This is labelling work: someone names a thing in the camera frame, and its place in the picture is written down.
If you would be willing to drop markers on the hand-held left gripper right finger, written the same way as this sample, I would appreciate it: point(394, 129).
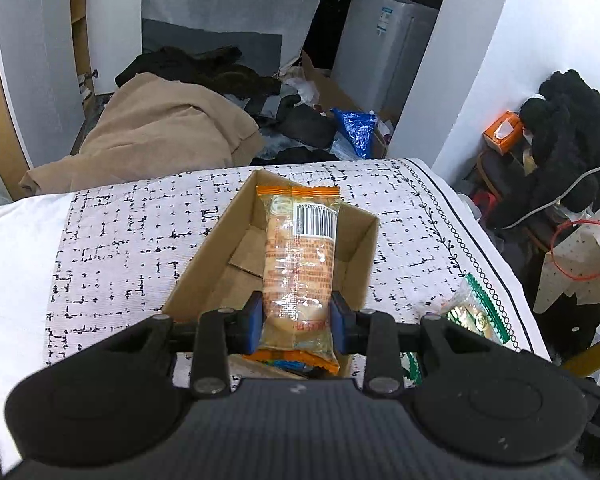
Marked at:
point(339, 325)

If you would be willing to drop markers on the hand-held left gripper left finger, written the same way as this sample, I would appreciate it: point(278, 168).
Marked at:
point(254, 322)

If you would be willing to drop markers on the cardboard box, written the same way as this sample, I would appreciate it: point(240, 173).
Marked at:
point(215, 270)

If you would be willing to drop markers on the long orange snack packet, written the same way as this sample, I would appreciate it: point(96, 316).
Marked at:
point(297, 270)

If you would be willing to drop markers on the blue green snack packet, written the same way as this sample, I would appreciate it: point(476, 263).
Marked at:
point(282, 358)

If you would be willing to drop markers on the green clear snack packet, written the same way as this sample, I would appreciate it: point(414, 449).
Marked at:
point(472, 315)

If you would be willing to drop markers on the white black printed cloth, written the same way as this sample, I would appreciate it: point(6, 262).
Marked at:
point(130, 240)

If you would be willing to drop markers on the red plastic object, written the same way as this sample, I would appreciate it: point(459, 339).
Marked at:
point(485, 202)

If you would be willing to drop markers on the blue plastic bag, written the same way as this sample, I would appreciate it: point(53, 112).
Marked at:
point(357, 130)

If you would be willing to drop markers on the dark grey floor garment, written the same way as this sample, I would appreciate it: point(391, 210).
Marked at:
point(305, 125)

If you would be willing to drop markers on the beige cloth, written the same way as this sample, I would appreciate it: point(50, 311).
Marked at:
point(155, 135)

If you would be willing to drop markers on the brown floor carton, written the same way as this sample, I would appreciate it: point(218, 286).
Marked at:
point(330, 92)

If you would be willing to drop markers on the white plastic bag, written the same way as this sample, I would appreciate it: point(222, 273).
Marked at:
point(300, 87)

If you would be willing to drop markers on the orange tissue box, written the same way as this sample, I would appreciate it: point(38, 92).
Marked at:
point(502, 132)

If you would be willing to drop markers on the white bed sheet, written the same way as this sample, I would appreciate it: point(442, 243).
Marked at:
point(10, 240)

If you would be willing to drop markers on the dark brown clothes heap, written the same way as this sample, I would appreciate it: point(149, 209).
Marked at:
point(195, 65)

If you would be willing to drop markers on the white refrigerator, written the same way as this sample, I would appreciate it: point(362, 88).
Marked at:
point(380, 50)

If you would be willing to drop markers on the black fluffy garment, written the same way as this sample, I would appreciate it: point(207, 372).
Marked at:
point(565, 130)

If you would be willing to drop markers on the white wardrobe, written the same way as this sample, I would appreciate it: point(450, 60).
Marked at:
point(25, 60)

